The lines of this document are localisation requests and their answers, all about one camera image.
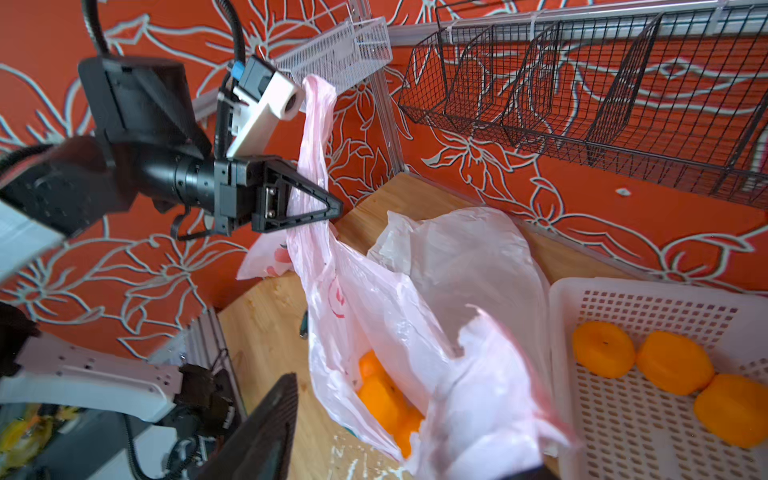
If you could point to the orange mandarin centre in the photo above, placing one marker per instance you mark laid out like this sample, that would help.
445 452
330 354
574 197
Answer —
410 424

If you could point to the orange mandarin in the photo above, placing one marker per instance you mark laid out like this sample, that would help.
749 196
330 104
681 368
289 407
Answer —
674 364
410 424
603 349

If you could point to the orange mandarin basket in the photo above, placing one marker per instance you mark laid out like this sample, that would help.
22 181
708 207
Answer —
371 368
385 403

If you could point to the pink plastic bag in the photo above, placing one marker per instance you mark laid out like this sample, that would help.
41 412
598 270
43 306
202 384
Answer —
268 257
487 414

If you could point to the orange mandarin middle basket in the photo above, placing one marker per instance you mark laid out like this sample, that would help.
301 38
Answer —
385 403

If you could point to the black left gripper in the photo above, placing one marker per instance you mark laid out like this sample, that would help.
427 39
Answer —
265 190

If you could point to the clear wire mesh basket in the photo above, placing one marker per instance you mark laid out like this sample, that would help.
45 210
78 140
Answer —
343 56

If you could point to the black wire wall basket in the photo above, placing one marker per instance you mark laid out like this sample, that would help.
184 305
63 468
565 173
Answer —
672 95

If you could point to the orange mandarin front corner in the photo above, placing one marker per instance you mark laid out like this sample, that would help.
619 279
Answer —
734 408

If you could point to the white plastic perforated basket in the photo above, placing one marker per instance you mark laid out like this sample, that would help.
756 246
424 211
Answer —
629 428

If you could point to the orange mandarin front basket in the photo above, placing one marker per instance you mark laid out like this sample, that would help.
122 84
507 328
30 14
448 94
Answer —
371 368

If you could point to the white translucent plastic bag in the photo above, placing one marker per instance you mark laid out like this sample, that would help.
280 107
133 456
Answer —
472 258

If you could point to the orange mandarin back top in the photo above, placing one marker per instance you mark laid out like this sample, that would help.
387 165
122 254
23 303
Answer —
674 364

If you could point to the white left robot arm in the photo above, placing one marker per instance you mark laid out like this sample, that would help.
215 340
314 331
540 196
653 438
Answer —
51 193

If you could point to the orange mandarin left back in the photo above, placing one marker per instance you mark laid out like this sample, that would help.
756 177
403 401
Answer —
603 349

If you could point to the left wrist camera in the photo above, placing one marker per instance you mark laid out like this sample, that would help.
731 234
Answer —
264 97

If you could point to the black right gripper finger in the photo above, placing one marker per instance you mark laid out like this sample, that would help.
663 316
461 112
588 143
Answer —
261 447

